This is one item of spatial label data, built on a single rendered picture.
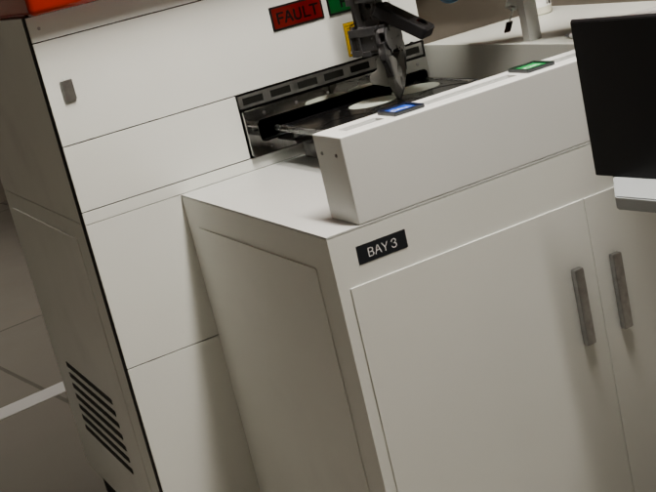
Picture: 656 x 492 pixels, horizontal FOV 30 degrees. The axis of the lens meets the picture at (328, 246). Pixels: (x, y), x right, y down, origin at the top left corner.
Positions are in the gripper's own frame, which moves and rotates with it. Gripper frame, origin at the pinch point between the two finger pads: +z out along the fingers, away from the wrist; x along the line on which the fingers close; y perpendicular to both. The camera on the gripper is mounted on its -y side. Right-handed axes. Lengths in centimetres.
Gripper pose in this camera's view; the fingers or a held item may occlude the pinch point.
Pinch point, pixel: (401, 91)
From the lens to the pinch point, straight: 240.2
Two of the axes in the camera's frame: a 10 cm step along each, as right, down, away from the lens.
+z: 2.2, 9.4, 2.7
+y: -8.6, 0.6, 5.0
